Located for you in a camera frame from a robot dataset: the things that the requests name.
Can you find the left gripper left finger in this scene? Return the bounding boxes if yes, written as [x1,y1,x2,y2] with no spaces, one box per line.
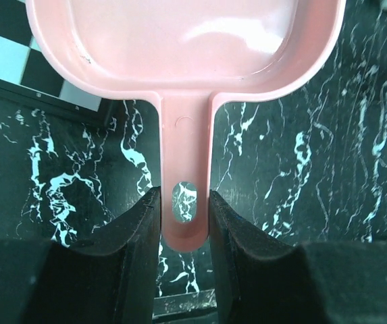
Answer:
[0,188,161,323]

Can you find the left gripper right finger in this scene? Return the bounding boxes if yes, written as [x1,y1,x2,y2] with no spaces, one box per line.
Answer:
[209,191,387,323]

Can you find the pink dustpan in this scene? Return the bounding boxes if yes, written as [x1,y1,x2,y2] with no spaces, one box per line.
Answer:
[26,1,346,252]

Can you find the black and white chessboard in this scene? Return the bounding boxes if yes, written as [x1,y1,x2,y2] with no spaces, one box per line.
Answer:
[0,1,115,127]

